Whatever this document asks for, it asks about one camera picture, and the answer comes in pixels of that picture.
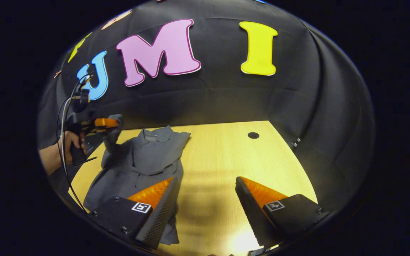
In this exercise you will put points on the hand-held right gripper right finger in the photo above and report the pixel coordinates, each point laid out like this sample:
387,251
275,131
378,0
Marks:
251,217

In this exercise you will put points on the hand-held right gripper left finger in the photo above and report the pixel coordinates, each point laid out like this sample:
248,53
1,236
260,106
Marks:
162,213

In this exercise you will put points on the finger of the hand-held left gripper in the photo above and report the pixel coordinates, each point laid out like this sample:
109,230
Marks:
106,123

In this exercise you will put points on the grey button-up shirt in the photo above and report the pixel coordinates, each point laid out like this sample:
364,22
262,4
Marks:
144,160

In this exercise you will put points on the small silver clip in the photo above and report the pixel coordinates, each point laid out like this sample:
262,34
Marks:
296,142

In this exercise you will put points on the black backdrop cloth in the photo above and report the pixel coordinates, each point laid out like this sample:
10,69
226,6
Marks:
226,99

